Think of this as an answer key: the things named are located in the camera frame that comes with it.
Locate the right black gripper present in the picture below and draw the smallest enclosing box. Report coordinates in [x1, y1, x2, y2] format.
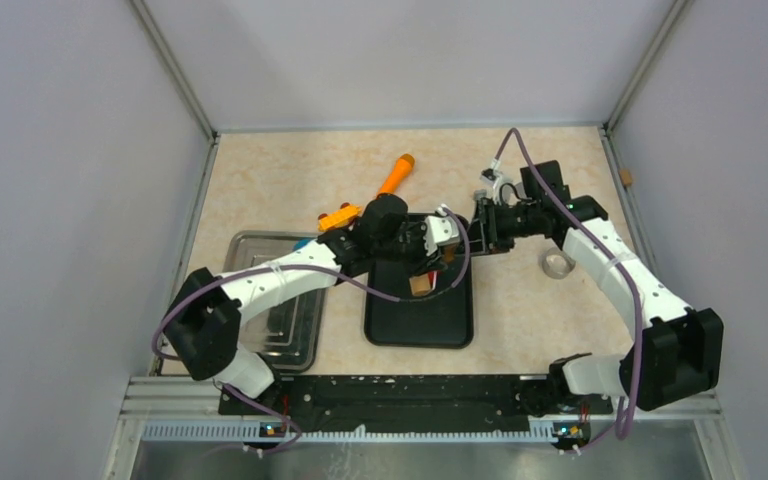
[455, 197, 542, 257]

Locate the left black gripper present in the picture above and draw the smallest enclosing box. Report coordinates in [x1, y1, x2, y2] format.
[374, 216, 447, 278]

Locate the wooden rolling pin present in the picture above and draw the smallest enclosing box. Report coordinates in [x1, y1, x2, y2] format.
[409, 246, 457, 297]

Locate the red dough piece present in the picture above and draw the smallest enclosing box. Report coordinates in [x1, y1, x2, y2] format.
[427, 271, 439, 290]

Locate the black baking tray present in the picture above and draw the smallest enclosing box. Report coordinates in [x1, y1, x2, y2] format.
[364, 212, 475, 350]

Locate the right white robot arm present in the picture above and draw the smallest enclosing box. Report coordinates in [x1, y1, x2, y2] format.
[468, 161, 724, 412]

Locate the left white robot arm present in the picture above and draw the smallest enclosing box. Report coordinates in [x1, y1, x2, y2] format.
[154, 194, 462, 414]

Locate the blue dough piece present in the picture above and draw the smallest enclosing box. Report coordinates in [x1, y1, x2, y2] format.
[293, 238, 311, 251]

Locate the yellow toy car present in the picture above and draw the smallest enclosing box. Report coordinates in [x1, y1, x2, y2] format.
[317, 202, 362, 232]

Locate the orange toy carrot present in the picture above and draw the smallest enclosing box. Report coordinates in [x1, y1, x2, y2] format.
[376, 153, 415, 197]

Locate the silver metal tray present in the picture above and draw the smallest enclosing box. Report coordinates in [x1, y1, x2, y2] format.
[214, 230, 327, 374]

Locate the small wooden block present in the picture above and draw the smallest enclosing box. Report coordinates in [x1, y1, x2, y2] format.
[618, 168, 634, 188]

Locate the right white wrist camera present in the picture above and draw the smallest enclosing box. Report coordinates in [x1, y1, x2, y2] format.
[480, 159, 515, 203]

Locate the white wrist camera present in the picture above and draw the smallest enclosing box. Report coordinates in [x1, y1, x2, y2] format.
[423, 204, 462, 257]
[480, 159, 515, 203]

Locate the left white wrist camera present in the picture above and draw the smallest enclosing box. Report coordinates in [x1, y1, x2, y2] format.
[423, 204, 462, 257]

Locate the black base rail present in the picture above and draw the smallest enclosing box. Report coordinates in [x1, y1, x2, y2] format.
[256, 375, 614, 434]

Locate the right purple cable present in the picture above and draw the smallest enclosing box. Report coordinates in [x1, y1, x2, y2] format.
[493, 127, 645, 442]

